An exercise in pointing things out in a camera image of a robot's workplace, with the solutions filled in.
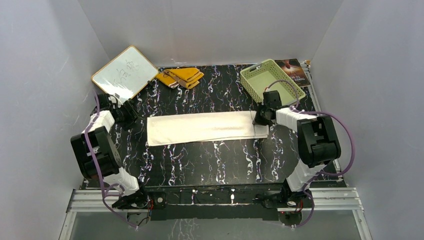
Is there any green plastic basket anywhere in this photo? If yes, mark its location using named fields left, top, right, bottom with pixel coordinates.
left=240, top=59, right=306, bottom=105

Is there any wood framed whiteboard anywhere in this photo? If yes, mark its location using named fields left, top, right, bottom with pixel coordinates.
left=91, top=45, right=159, bottom=102

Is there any white towel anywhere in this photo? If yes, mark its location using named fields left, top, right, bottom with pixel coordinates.
left=146, top=110, right=269, bottom=147

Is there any orange towel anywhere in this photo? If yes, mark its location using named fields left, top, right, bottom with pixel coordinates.
left=155, top=67, right=204, bottom=90

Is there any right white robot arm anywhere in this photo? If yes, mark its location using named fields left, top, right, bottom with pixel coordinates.
left=253, top=90, right=341, bottom=209

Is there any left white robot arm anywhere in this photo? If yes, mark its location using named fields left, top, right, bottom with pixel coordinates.
left=70, top=93, right=150, bottom=209

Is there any dark book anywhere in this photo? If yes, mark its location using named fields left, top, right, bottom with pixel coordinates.
left=275, top=58, right=311, bottom=87

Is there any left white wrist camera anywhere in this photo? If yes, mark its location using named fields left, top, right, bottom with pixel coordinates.
left=108, top=94, right=123, bottom=109

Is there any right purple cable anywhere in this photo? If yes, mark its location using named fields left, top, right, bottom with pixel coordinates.
left=264, top=79, right=356, bottom=229

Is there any purple cable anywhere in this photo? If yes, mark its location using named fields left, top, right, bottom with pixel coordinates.
left=83, top=91, right=140, bottom=229
left=264, top=79, right=356, bottom=229

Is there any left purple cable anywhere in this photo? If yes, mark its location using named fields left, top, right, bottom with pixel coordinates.
left=83, top=91, right=140, bottom=229

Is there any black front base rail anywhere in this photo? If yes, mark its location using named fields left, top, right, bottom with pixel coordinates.
left=145, top=183, right=288, bottom=221

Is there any aluminium frame rail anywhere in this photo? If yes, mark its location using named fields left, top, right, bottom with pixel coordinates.
left=67, top=185, right=363, bottom=213

